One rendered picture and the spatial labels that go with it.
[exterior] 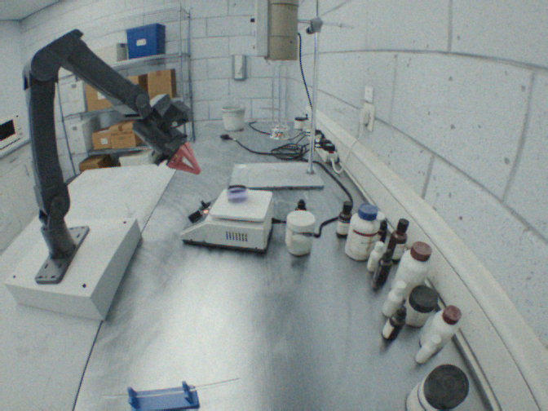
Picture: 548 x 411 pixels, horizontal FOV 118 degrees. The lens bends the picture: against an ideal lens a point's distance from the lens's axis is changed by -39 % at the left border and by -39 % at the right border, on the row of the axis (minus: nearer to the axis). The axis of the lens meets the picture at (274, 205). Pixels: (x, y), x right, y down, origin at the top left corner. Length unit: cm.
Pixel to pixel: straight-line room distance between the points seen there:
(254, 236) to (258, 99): 243
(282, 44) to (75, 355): 87
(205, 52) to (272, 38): 213
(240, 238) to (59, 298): 39
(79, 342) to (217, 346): 25
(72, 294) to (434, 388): 56
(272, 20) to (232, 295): 71
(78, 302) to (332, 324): 45
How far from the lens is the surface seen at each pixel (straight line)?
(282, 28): 82
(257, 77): 288
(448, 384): 39
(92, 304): 51
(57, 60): 56
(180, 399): 41
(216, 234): 59
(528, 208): 46
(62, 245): 60
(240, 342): 45
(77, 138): 311
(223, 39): 290
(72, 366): 52
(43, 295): 59
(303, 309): 49
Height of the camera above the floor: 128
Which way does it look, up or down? 30 degrees down
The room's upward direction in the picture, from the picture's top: 1 degrees clockwise
